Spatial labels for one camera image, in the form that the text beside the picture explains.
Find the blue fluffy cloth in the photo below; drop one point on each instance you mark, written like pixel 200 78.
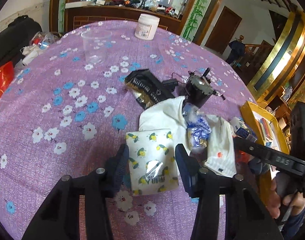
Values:
pixel 257 167

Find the person in dark clothes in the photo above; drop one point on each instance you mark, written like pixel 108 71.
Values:
pixel 237 49

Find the white sock with red mark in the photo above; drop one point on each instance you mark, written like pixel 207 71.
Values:
pixel 220 147

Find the red plastic bag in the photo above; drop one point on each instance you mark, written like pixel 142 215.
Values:
pixel 6 76

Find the white plastic jar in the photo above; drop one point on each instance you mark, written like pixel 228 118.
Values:
pixel 146 27

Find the black gold snack bag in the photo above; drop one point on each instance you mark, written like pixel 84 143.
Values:
pixel 147 88

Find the yellow cardboard box lid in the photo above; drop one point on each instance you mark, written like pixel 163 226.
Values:
pixel 268 133

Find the white cloth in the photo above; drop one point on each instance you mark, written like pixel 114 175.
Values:
pixel 167 115

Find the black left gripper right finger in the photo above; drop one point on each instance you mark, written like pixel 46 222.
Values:
pixel 246 215

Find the black cylindrical motor device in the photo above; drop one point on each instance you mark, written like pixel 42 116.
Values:
pixel 198 89

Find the red mesh bag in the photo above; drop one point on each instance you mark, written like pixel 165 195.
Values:
pixel 242 157

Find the blue white crinkled plastic bag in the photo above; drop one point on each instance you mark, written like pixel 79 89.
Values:
pixel 198 129

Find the blue white tissue packet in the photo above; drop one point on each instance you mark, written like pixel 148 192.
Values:
pixel 242 130

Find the lemon print tissue pack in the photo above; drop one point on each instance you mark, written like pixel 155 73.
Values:
pixel 152 163

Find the purple floral tablecloth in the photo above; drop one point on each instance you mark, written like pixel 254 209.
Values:
pixel 63 116

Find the clear plastic cup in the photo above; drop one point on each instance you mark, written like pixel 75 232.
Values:
pixel 94 43

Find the person's right hand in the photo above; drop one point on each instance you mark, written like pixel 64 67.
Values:
pixel 297 202

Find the black bag on left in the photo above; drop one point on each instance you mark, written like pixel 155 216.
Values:
pixel 17 35

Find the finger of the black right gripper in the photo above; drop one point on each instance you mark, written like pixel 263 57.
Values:
pixel 283 162

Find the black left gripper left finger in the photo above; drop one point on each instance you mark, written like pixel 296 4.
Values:
pixel 58 216

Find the black power adapter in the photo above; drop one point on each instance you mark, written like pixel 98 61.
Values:
pixel 170 84

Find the wooden counter with clutter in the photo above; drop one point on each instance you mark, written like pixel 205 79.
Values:
pixel 78 16

